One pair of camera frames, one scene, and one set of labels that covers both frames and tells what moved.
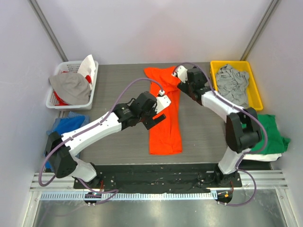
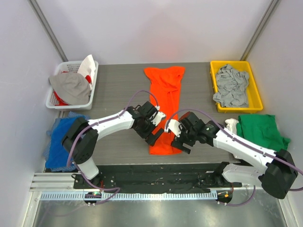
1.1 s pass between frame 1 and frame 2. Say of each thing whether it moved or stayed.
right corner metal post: stayed
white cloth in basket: stayed
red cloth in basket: stayed
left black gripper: moved
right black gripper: moved
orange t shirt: stayed
